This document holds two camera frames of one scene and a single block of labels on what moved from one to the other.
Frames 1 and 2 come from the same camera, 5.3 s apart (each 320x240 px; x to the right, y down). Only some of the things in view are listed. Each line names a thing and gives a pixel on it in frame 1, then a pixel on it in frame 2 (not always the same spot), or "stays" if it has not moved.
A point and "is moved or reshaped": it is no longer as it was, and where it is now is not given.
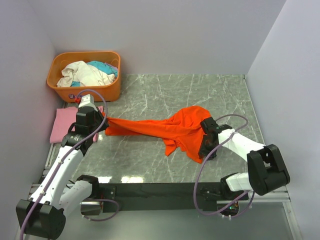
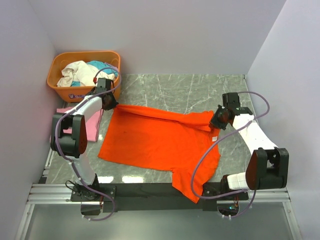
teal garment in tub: [101, 65] stays
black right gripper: [202, 151] to [214, 122]
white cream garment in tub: [84, 74] stays
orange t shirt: [182, 128] is moved or reshaped
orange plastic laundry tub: [103, 93] stays
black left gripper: [99, 115] to [109, 107]
